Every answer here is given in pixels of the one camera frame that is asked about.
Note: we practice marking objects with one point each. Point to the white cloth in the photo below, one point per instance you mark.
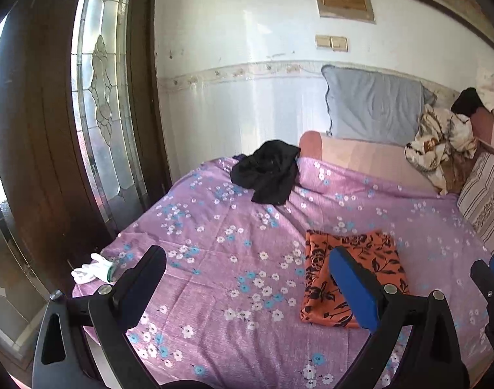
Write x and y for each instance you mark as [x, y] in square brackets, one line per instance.
[485, 87]

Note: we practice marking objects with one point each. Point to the striped pillow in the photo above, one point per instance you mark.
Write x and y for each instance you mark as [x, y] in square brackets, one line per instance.
[476, 200]

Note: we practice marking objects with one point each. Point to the brown wooden door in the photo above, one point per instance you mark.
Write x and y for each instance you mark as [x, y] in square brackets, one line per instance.
[81, 151]

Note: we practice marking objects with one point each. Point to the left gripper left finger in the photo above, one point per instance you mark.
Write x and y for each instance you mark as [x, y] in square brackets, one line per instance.
[63, 358]

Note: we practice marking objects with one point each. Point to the cream brown patterned blanket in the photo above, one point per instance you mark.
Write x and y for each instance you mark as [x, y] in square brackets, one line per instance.
[444, 149]

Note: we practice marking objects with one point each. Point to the black cloth by headboard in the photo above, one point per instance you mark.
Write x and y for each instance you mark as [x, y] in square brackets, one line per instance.
[467, 103]

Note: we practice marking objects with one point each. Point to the beige wall switch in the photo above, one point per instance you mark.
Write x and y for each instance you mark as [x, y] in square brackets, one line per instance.
[335, 43]

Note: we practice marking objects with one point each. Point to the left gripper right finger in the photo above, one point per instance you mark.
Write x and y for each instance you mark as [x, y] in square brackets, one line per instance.
[432, 357]

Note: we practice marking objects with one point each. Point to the beige wall panel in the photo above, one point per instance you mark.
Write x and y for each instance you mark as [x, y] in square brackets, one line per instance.
[359, 10]

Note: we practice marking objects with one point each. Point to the orange black floral garment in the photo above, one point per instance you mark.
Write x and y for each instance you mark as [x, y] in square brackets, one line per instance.
[331, 289]

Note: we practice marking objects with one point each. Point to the purple floral bedsheet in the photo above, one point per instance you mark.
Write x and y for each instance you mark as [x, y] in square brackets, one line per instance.
[227, 310]

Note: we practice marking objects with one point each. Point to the grey pillow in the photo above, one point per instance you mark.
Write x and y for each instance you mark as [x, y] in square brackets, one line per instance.
[375, 107]

